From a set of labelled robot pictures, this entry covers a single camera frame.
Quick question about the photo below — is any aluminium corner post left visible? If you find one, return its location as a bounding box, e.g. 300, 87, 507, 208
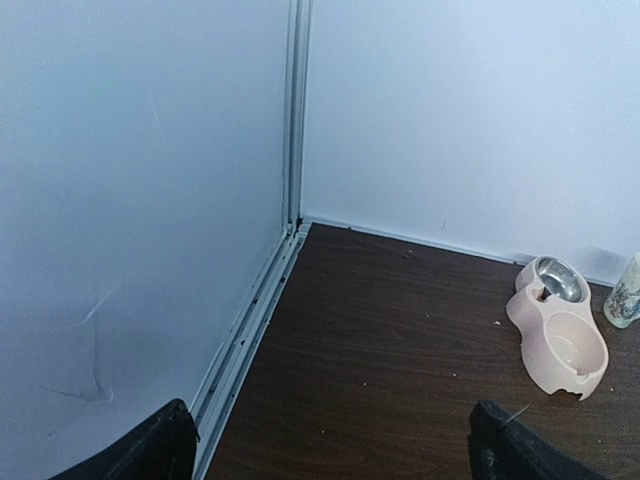
282, 0, 313, 236

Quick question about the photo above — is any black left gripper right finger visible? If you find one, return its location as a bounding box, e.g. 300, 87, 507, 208
468, 400, 604, 480

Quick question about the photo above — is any white patterned ceramic mug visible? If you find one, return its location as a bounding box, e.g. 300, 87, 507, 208
603, 253, 640, 329

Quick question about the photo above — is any stainless steel bowl insert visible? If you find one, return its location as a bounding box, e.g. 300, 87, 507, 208
535, 256, 586, 303

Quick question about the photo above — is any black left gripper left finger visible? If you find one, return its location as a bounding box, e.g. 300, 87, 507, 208
55, 399, 196, 480

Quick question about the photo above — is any pink double pet feeder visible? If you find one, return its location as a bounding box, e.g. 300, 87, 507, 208
506, 256, 609, 401

